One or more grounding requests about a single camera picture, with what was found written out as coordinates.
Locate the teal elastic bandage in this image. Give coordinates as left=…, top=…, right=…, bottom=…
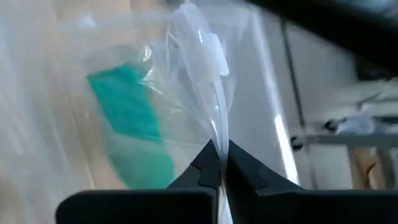
left=86, top=63, right=176, bottom=190

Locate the grey cart leg with castor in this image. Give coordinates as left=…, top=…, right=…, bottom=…
left=323, top=117, right=348, bottom=133
left=290, top=134, right=320, bottom=190

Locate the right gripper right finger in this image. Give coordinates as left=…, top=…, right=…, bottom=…
left=224, top=139, right=398, bottom=224

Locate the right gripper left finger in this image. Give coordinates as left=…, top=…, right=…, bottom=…
left=55, top=139, right=222, bottom=224

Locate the clear plastic bag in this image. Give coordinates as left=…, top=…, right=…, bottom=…
left=0, top=0, right=249, bottom=224

